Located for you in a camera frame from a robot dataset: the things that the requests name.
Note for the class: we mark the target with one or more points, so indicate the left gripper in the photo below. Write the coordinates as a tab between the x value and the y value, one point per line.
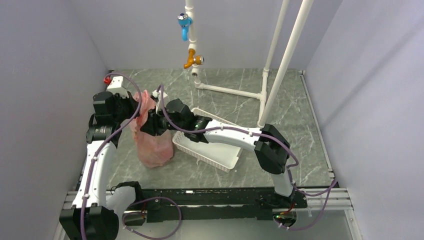
130	101

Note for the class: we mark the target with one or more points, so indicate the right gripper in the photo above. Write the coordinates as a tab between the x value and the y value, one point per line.
152	126

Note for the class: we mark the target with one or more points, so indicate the pink plastic bag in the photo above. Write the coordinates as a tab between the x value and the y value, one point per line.
152	151

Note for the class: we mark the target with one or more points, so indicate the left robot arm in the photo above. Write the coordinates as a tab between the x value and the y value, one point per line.
93	215

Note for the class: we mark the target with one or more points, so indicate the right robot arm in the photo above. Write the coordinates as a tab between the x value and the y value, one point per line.
271	149

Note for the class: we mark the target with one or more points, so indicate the white plastic basket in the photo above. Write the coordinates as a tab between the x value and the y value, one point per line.
221	156

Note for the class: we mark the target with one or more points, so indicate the orange faucet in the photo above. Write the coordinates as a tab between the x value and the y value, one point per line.
193	59

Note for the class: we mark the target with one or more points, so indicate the blue faucet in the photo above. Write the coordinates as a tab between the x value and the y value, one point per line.
185	22

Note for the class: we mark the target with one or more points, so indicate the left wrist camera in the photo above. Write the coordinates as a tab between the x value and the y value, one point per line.
115	85

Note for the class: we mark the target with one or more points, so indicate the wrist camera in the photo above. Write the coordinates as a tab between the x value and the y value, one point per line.
160	98
115	85

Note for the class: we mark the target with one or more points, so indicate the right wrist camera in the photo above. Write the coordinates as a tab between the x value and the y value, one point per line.
160	98

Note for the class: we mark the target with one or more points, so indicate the white pipe frame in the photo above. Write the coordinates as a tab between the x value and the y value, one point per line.
265	99

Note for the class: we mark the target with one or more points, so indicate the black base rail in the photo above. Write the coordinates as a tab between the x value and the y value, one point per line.
260	203

